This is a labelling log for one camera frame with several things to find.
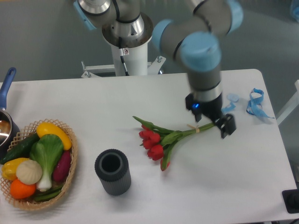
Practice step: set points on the green bok choy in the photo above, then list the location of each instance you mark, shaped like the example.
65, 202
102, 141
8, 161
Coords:
47, 152

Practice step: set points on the blue handled saucepan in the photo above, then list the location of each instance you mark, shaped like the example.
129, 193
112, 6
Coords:
8, 129

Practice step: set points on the dark grey ribbed vase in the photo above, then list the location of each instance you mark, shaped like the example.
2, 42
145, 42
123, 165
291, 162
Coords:
112, 168

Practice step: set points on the orange fruit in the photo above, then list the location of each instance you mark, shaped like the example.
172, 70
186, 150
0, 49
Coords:
19, 190

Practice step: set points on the blue ribbon strip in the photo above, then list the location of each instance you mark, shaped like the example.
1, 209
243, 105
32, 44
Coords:
230, 107

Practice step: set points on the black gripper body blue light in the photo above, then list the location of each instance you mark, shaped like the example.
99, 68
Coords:
211, 109

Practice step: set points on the purple sweet potato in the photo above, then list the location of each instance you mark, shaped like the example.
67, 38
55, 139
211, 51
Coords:
62, 168

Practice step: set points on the dark green cucumber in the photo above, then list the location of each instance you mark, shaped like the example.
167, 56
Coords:
21, 150

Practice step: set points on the red tulip bouquet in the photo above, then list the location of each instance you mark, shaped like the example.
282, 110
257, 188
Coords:
159, 142

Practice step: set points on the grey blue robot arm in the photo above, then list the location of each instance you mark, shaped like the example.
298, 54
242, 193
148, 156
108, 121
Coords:
193, 44

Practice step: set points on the blue crumpled ribbon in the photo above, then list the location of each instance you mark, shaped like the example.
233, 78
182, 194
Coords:
254, 106

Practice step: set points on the woven wicker basket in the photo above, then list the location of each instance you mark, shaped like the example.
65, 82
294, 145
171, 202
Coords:
68, 137

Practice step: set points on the green bean pods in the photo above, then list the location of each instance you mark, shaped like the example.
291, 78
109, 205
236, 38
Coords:
48, 195

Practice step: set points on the yellow bell pepper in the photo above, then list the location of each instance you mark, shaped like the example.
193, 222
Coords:
10, 167

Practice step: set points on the white frame at right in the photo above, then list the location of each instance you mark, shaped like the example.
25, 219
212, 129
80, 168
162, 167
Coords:
291, 104

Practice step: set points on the black device at edge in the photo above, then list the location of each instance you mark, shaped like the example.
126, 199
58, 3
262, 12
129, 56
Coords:
291, 200

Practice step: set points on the light blue tape roll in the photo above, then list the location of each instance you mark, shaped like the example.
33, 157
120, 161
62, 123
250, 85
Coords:
233, 97

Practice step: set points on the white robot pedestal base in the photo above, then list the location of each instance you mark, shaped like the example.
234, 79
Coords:
126, 62

